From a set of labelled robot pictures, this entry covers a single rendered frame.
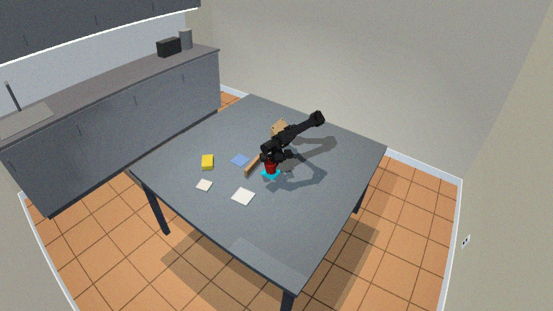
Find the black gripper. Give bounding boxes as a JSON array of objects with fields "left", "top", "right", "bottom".
[{"left": 259, "top": 148, "right": 293, "bottom": 164}]

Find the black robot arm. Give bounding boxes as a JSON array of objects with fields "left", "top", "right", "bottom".
[{"left": 260, "top": 111, "right": 325, "bottom": 163}]

